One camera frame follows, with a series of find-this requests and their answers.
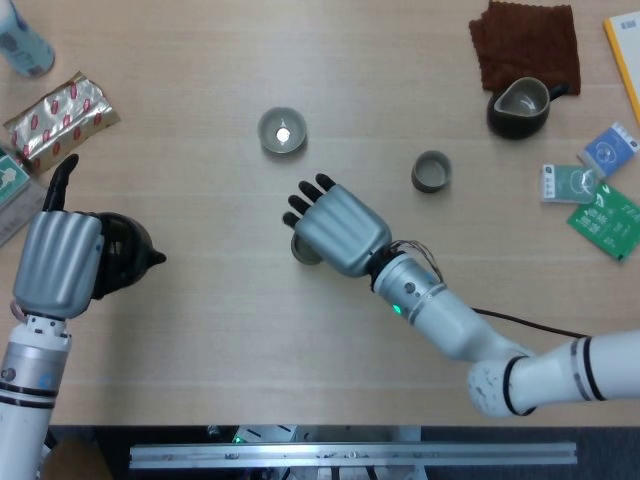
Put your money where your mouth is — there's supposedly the aluminium rail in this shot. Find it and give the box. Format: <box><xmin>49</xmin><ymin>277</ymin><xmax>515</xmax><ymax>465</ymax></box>
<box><xmin>128</xmin><ymin>441</ymin><xmax>579</xmax><ymax>470</ymax></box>

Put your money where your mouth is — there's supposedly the brown folded cloth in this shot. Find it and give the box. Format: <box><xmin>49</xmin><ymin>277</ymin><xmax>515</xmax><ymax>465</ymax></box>
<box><xmin>468</xmin><ymin>0</ymin><xmax>582</xmax><ymax>96</ymax></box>

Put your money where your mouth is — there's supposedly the green box with white picture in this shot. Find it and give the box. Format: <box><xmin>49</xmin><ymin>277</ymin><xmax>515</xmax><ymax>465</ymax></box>
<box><xmin>0</xmin><ymin>153</ymin><xmax>30</xmax><ymax>207</ymax></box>

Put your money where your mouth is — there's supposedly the dark ceramic tea cup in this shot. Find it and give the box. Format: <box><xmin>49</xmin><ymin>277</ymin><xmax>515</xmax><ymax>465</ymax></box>
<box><xmin>290</xmin><ymin>233</ymin><xmax>324</xmax><ymax>267</ymax></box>
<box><xmin>410</xmin><ymin>150</ymin><xmax>453</xmax><ymax>194</ymax></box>

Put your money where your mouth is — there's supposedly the black teapot with loop handle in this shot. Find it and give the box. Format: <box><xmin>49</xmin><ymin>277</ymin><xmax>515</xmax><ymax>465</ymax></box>
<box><xmin>92</xmin><ymin>212</ymin><xmax>168</xmax><ymax>301</ymax></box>

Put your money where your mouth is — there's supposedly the silver and black right robot hand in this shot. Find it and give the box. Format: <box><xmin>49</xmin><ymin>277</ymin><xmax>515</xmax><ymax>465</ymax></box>
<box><xmin>282</xmin><ymin>172</ymin><xmax>392</xmax><ymax>279</ymax></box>

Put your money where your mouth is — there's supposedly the silver and black left robot hand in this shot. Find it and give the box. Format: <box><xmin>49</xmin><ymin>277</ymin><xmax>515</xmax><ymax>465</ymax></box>
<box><xmin>12</xmin><ymin>153</ymin><xmax>124</xmax><ymax>320</ymax></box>

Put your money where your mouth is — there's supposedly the dark ceramic pouring pitcher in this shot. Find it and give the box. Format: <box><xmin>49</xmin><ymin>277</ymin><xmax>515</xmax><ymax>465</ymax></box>
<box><xmin>486</xmin><ymin>76</ymin><xmax>571</xmax><ymax>141</ymax></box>

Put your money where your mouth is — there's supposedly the dark cable of right arm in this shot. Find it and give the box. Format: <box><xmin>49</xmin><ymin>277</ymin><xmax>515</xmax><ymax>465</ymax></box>
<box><xmin>472</xmin><ymin>307</ymin><xmax>589</xmax><ymax>339</ymax></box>

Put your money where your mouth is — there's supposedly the white notebook with yellow edge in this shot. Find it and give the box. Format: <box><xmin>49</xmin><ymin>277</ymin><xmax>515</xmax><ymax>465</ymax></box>
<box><xmin>603</xmin><ymin>12</ymin><xmax>640</xmax><ymax>126</ymax></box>

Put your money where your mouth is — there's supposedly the clear plastic bottle blue label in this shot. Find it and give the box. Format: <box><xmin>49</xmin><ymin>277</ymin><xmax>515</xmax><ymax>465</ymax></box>
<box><xmin>0</xmin><ymin>0</ymin><xmax>56</xmax><ymax>78</ymax></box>

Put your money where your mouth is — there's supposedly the grey-green shallow tea bowl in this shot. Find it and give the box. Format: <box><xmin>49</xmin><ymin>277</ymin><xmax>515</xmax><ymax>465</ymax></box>
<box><xmin>257</xmin><ymin>106</ymin><xmax>308</xmax><ymax>156</ymax></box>

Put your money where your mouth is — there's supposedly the gold foil bag red print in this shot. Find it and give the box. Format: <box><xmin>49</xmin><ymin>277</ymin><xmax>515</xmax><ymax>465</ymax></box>
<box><xmin>2</xmin><ymin>71</ymin><xmax>121</xmax><ymax>175</ymax></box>

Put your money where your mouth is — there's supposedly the green tea sachet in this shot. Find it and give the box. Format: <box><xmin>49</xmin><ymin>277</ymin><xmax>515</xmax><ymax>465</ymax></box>
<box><xmin>566</xmin><ymin>183</ymin><xmax>640</xmax><ymax>263</ymax></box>

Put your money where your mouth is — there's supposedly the clear laminated card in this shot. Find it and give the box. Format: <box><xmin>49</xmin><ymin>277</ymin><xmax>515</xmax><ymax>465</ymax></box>
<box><xmin>0</xmin><ymin>180</ymin><xmax>51</xmax><ymax>249</ymax></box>

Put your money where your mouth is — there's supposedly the blue and white tea packet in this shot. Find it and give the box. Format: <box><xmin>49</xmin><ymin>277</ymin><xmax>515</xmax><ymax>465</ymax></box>
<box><xmin>578</xmin><ymin>121</ymin><xmax>640</xmax><ymax>180</ymax></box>

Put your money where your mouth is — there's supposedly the grey-green tea packet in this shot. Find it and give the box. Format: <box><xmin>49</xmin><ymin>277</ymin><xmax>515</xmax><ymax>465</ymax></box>
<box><xmin>539</xmin><ymin>163</ymin><xmax>604</xmax><ymax>204</ymax></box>

